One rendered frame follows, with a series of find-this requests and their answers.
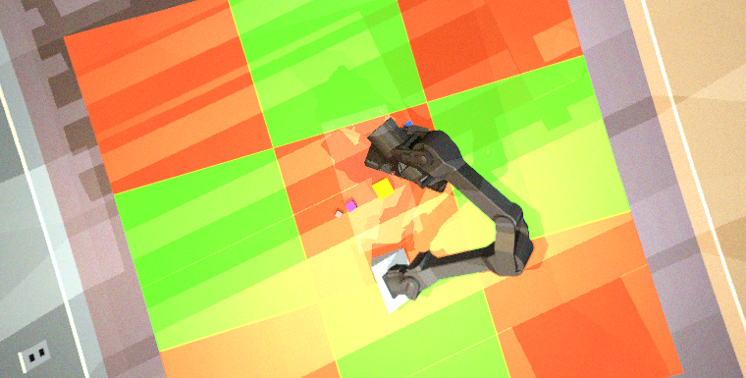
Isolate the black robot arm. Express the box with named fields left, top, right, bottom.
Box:
left=368, top=118, right=534, bottom=301

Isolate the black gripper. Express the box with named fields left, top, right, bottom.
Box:
left=364, top=143, right=448, bottom=193

